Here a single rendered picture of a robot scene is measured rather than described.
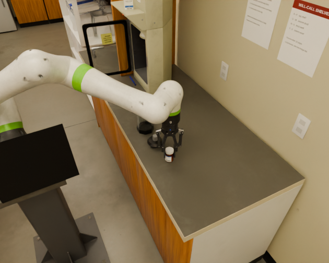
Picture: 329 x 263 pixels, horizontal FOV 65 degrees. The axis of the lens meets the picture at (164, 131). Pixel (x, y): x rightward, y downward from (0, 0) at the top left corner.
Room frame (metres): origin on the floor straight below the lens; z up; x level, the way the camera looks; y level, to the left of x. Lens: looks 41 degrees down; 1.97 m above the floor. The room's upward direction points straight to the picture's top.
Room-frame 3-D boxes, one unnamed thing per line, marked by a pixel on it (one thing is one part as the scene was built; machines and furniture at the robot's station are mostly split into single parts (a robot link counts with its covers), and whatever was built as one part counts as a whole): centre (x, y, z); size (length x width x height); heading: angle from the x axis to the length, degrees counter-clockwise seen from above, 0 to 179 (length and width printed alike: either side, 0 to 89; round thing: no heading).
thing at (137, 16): (1.70, 0.23, 1.46); 0.32 x 0.11 x 0.10; 26
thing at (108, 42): (1.81, 0.40, 1.19); 0.30 x 0.01 x 0.40; 109
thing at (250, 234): (1.60, 0.04, 0.45); 2.05 x 0.67 x 0.90; 26
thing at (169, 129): (0.93, -0.02, 1.19); 0.08 x 0.07 x 0.09; 92
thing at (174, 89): (0.92, -0.02, 1.36); 0.13 x 0.11 x 0.14; 154
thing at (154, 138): (1.08, 0.05, 0.97); 0.09 x 0.09 x 0.07
